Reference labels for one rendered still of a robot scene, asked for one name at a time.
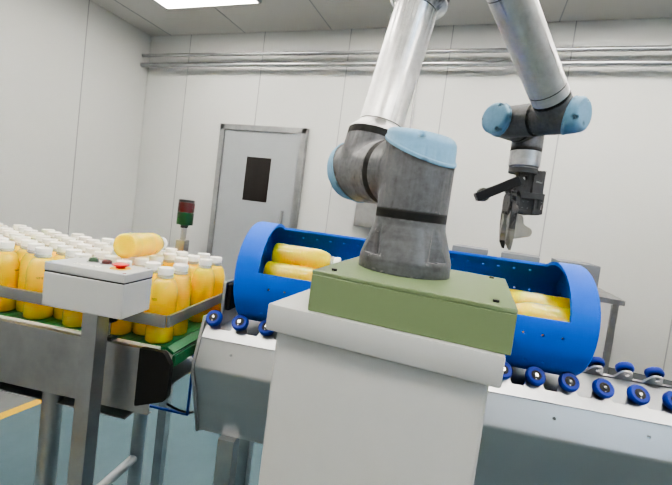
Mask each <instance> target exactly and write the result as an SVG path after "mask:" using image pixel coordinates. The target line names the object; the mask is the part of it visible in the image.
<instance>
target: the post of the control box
mask: <svg viewBox="0 0 672 485"><path fill-rule="evenodd" d="M108 326H109V318H108V317H103V316H98V315H92V314H87V313H83V316H82V327H81V338H80V348H79V359H78V370H77V380H76V391H75V402H74V412H73V423H72V434H71V445H70V455H69V466H68V477H67V485H93V480H94V470H95V459H96V449H97V439H98V429H99V418H100V408H101V398H102V388H103V377H104V367H105V357H106V346H107V336H108Z"/></svg>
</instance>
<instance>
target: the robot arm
mask: <svg viewBox="0 0 672 485"><path fill-rule="evenodd" d="M449 2H450V0H390V3H391V5H392V7H393V8H394V9H393V12H392V15H391V19H390V22H389V25H388V28H387V32H386V35H385V38H384V41H383V45H382V48H381V51H380V54H379V58H378V61H377V64H376V67H375V71H374V74H373V77H372V80H371V84H370V87H369V90H368V93H367V97H366V100H365V103H364V106H363V110H362V113H361V116H360V119H359V120H357V121H355V122H353V123H351V124H350V126H349V129H348V132H347V135H346V138H345V142H344V143H341V144H339V145H338V146H337V147H336V148H334V149H333V151H332V152H331V154H330V156H329V158H328V162H327V175H328V179H329V181H330V183H331V185H332V188H333V189H334V190H335V192H336V193H337V194H339V195H340V196H341V197H343V198H345V199H348V200H352V201H354V202H358V203H365V202H366V203H375V204H377V209H376V216H375V221H374V223H373V226H372V228H371V230H370V232H369V234H368V236H367V238H366V240H365V242H364V244H363V247H362V249H361V251H360V256H359V263H358V264H359V265H360V266H362V267H364V268H366V269H369V270H372V271H376V272H380V273H384V274H388V275H393V276H399V277H405V278H412V279H422V280H447V279H449V278H450V271H451V260H450V254H449V248H448V243H447V237H446V223H447V216H448V210H449V204H450V197H451V191H452V184H453V177H454V171H455V168H456V166H457V163H456V155H457V145H456V142H455V141H454V140H453V139H451V138H450V137H447V136H444V135H441V134H437V133H433V132H429V131H424V130H419V129H413V128H406V127H403V126H404V123H405V120H406V116H407V113H408V110H409V106H410V103H411V100H412V97H413V93H414V90H415V87H416V83H417V80H418V77H419V73H420V70H421V67H422V64H423V60H424V57H425V54H426V50H427V47H428V44H429V40H430V37H431V34H432V31H433V27H434V24H435V21H436V20H438V19H440V18H441V17H442V16H444V14H445V13H446V11H447V8H448V5H449ZM487 2H488V5H489V7H490V9H491V12H492V14H493V16H494V19H495V21H496V24H497V26H498V28H499V31H500V33H501V35H502V38H503V40H504V42H505V45H506V47H507V49H508V52H509V54H510V56H511V59H512V61H513V63H514V66H515V68H516V70H517V73H518V75H519V77H520V80H521V82H522V84H523V87H524V89H525V91H526V94H527V96H528V98H529V101H530V103H527V104H520V105H514V106H510V105H509V104H507V103H501V102H497V103H494V104H492V105H490V106H489V107H488V108H487V109H486V110H485V112H484V114H483V116H482V127H483V129H484V131H486V132H487V133H489V134H491V135H492V136H494V137H499V138H502V139H505V140H508V141H511V149H510V156H509V163H508V166H509V168H508V173H509V174H513V175H516V177H513V178H511V179H508V180H506V181H503V182H501V183H498V184H495V185H493V186H490V187H488V188H480V189H478V190H477V191H476V192H475V193H474V194H473V195H474V198H475V200H476V201H482V202H484V201H487V200H488V199H489V198H490V197H492V196H494V195H497V194H500V193H502V192H505V193H506V194H505V195H504V199H503V204H502V211H501V218H500V229H499V242H500V245H501V248H504V246H505V244H506V246H507V249H508V250H511V247H512V244H513V239H516V238H523V237H529V236H531V234H532V230H531V229H530V228H529V227H527V226H525V225H524V217H523V216H522V215H542V212H543V205H544V199H545V194H543V190H544V184H545V177H546V171H538V168H540V164H541V157H542V149H543V143H544V136H545V135H559V134H561V135H565V134H573V133H579V132H582V131H584V130H585V129H586V128H587V127H588V125H589V123H590V121H591V117H592V105H591V102H590V100H589V99H588V98H587V97H586V96H578V95H576V96H574V97H573V95H572V92H571V90H570V86H569V84H568V81H567V78H566V75H565V73H564V70H563V67H562V64H561V61H560V59H559V56H558V53H557V50H556V47H555V45H554V42H553V39H552V36H551V34H550V31H549V28H548V25H547V22H546V20H545V17H544V14H543V11H542V8H541V6H540V3H539V0H487ZM523 177H525V180H524V179H523ZM541 202H542V203H541ZM541 205H542V206H541ZM540 209H541V210H540ZM517 213H518V214H517Z"/></svg>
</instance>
